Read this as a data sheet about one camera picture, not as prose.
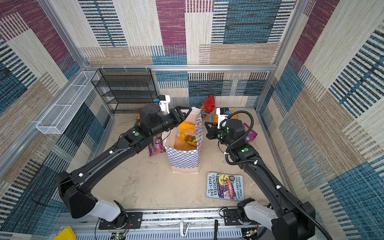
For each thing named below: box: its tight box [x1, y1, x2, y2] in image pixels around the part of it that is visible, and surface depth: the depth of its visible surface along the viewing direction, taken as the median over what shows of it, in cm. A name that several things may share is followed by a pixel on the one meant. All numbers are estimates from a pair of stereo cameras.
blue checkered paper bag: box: [161, 107, 203, 174], surface depth 79 cm
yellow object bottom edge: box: [53, 226, 77, 240], surface depth 70 cm
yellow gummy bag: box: [180, 121, 197, 147], surface depth 95 cm
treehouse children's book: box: [206, 172, 244, 201], surface depth 83 cm
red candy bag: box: [205, 95, 216, 114], surface depth 110 cm
